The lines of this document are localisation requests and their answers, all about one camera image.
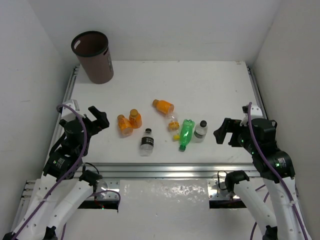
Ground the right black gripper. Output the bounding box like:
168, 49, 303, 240
213, 116, 257, 154

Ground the clear bottle black cap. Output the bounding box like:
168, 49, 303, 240
193, 120, 208, 143

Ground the green plastic bottle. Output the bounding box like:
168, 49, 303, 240
179, 119, 195, 152

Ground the clear bottle yellow cap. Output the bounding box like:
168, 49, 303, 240
166, 112, 180, 142

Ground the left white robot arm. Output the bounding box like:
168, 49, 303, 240
3, 104, 110, 240

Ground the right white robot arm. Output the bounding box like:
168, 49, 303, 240
213, 118, 311, 240

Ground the brown plastic waste bin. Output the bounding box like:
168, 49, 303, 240
71, 30, 114, 85

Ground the orange bottle left outer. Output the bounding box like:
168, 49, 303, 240
117, 114, 133, 137

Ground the orange bottle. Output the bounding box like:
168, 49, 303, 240
152, 99, 175, 115
117, 114, 133, 137
129, 109, 142, 129

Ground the orange bottle left inner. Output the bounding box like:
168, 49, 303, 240
129, 109, 142, 129

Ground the clear bottle black label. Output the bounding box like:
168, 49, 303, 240
140, 128, 154, 157

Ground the orange bottle far centre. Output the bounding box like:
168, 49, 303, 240
152, 99, 175, 115

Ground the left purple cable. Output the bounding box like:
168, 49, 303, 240
11, 104, 121, 240

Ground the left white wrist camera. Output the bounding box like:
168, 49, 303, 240
61, 99, 80, 122

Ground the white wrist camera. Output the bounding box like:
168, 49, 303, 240
61, 99, 80, 122
240, 104, 263, 126

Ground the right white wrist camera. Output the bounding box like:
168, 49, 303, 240
240, 104, 263, 126

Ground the aluminium front rail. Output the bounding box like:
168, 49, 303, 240
74, 162, 261, 179

